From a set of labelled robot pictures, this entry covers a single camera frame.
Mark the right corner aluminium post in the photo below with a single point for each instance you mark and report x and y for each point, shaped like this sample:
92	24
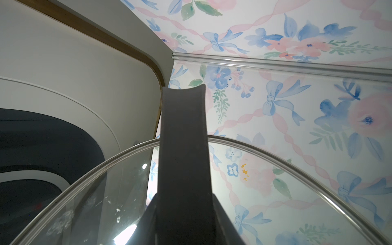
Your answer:
351	72

